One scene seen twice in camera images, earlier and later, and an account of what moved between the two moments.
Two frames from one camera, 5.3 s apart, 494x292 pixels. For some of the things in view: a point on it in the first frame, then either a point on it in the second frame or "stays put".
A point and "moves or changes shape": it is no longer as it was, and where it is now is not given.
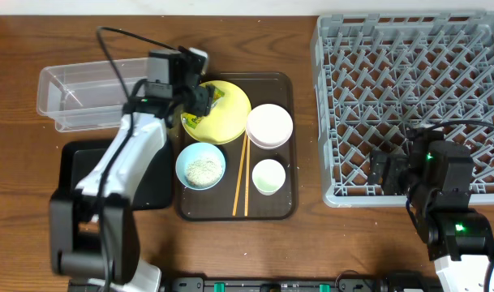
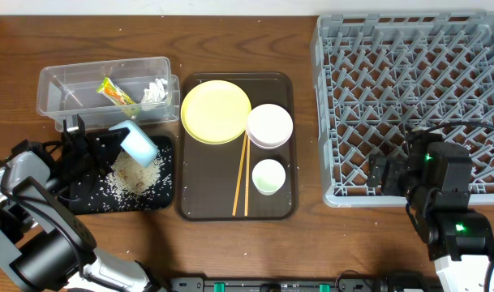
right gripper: (380, 172) stays put
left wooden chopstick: (240, 173) stays put
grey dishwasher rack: (379, 75) stays put
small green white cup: (268, 176) stays put
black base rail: (356, 282) stays put
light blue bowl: (200, 165) moves or changes shape
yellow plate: (229, 117) stays put
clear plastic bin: (88, 96) stays put
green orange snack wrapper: (191, 119) to (110, 89)
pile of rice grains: (204, 173) moves or changes shape
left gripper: (202, 105) to (84, 153)
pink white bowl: (268, 126) stays put
